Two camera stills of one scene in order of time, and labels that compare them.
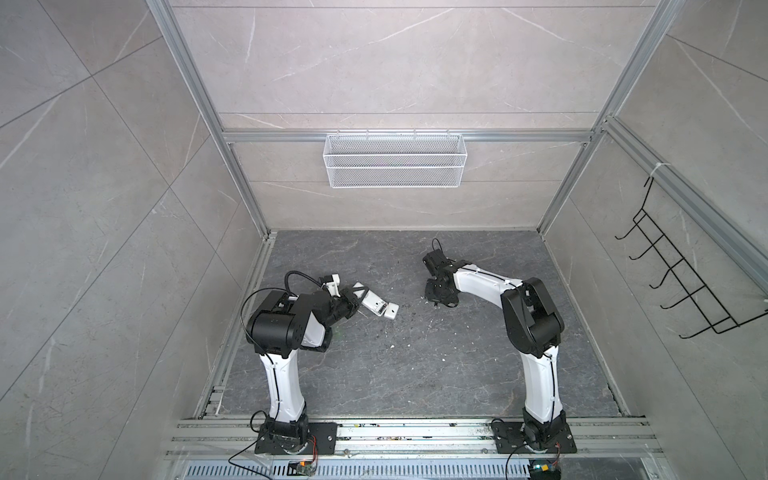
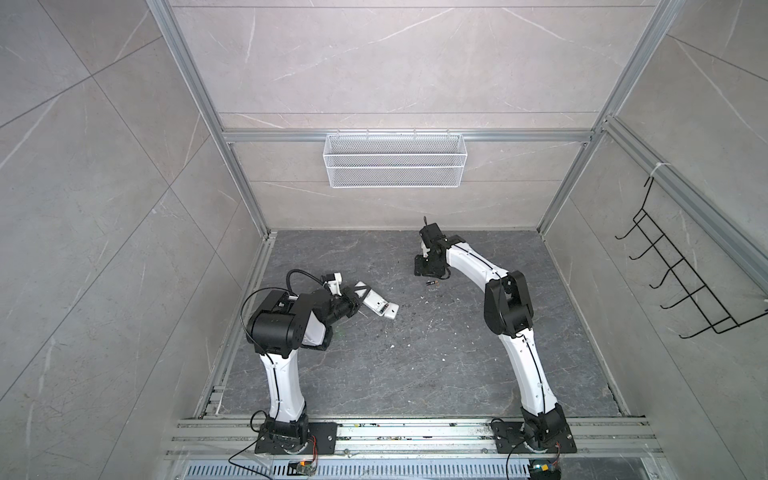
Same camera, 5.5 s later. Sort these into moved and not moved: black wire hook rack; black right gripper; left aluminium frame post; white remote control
Moved: black right gripper
Not moved: black wire hook rack; white remote control; left aluminium frame post
